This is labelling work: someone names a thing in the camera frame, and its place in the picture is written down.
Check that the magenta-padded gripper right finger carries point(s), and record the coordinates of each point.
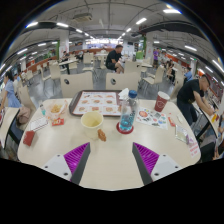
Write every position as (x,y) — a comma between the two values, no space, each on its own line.
(146,158)

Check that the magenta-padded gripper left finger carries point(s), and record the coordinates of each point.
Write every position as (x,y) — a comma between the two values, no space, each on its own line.
(77,158)

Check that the clear water bottle blue cap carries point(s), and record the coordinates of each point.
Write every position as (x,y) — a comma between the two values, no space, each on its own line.
(128,113)

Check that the red sauce packet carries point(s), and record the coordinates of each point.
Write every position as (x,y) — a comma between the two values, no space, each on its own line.
(171,122)
(57,122)

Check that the clear plastic packet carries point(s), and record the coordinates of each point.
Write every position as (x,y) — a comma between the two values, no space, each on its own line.
(181,134)

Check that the white printed card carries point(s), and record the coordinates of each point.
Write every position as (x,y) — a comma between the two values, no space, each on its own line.
(39,123)

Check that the white sachet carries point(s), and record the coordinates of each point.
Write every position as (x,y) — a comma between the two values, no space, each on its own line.
(180,119)

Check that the red flat box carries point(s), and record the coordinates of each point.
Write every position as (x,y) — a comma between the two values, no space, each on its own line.
(29,138)

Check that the paper wrapper with fries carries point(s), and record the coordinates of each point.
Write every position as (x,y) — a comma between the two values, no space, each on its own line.
(56,108)

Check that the dark brown food tray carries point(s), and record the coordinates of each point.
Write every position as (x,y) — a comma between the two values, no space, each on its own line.
(75,101)

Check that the red paper cup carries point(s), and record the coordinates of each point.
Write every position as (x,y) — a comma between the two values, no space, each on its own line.
(161,102)

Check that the small teal bottle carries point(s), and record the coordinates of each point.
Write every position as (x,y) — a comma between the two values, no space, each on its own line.
(42,110)

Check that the white paper napkin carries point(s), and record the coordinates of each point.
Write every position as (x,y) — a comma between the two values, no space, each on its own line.
(123,94)

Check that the pink bag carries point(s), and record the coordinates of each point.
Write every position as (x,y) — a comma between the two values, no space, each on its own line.
(24,115)

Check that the person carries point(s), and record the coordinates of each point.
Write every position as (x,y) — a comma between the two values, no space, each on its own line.
(188,75)
(64,56)
(11,96)
(171,70)
(155,56)
(112,58)
(188,95)

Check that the white dining table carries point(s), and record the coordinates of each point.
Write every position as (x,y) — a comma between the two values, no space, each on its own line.
(8,125)
(67,62)

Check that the group of beige chairs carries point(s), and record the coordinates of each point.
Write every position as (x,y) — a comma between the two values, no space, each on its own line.
(55,70)

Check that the ceiling air conditioner unit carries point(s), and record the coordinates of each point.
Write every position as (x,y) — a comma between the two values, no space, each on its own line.
(82,17)

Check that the group of ceiling lights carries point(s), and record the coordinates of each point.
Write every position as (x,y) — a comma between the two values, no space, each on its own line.
(171,11)

